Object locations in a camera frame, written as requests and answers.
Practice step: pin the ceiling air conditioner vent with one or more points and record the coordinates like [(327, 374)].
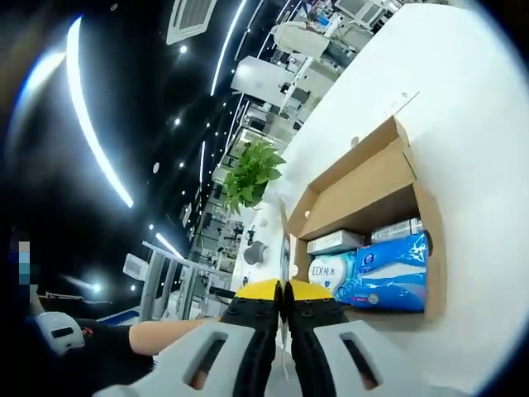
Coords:
[(192, 20)]

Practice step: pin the green potted plant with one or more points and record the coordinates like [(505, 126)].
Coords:
[(252, 169)]

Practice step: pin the white metal rack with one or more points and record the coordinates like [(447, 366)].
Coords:
[(165, 273)]

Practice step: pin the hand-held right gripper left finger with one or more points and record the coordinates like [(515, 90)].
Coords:
[(231, 343)]

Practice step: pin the brown cardboard shoe box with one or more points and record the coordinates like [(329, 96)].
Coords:
[(363, 186)]

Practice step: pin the small black white gadget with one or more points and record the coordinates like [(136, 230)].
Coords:
[(251, 234)]

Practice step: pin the blue soft tissue pack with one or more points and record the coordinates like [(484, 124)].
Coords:
[(392, 277)]

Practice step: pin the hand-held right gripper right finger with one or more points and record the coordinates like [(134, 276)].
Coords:
[(330, 351)]

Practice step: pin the white soft wet wipes pack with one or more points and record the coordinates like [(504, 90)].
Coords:
[(330, 275)]

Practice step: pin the white worn device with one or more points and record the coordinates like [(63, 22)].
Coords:
[(62, 333)]

